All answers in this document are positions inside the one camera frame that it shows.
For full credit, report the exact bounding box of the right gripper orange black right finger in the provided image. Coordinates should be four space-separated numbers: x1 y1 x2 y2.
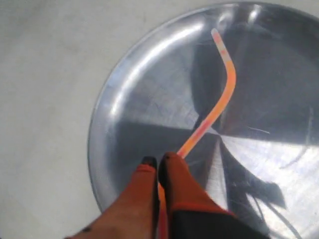
159 152 266 239

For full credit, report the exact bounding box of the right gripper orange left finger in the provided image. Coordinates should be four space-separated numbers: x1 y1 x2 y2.
71 156 158 239

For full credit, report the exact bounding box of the thin orange straw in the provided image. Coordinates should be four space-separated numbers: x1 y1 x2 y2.
157 28 237 239

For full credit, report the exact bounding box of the round metal plate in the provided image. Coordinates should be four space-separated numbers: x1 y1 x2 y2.
88 2 319 239

